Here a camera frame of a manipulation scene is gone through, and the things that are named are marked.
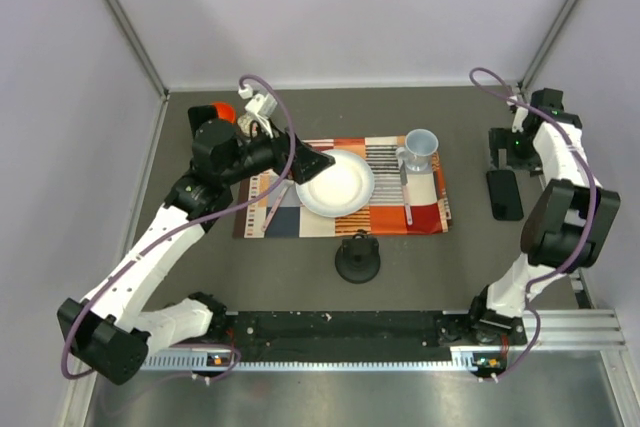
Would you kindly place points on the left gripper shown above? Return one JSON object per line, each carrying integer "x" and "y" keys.
{"x": 310, "y": 162}

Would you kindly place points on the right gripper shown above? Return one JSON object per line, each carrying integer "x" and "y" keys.
{"x": 500, "y": 138}

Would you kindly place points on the small black smartphone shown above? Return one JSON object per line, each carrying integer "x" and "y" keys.
{"x": 504, "y": 195}

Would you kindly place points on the black clamp phone stand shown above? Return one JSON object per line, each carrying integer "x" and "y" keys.
{"x": 358, "y": 260}

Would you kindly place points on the large black smartphone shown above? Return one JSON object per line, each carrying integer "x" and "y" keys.
{"x": 199, "y": 115}

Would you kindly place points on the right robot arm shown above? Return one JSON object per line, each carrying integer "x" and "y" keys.
{"x": 540, "y": 176}

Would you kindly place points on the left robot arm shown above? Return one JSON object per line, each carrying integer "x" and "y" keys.
{"x": 109, "y": 330}

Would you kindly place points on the white plate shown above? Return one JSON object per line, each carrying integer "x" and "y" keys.
{"x": 342, "y": 189}

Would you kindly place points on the patchwork placemat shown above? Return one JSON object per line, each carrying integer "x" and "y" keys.
{"x": 384, "y": 214}

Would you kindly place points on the small patterned bowl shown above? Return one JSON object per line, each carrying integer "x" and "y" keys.
{"x": 247, "y": 125}

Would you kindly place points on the orange bowl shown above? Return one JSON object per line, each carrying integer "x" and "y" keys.
{"x": 225, "y": 111}

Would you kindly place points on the light blue cup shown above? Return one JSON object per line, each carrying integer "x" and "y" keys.
{"x": 417, "y": 152}

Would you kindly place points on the pink handled fork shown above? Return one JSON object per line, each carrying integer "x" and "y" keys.
{"x": 276, "y": 204}

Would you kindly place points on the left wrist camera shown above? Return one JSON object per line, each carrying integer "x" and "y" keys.
{"x": 260, "y": 107}

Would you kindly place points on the pink handled knife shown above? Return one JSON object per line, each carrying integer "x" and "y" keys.
{"x": 405, "y": 193}

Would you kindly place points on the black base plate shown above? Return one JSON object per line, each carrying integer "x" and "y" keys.
{"x": 330, "y": 336}

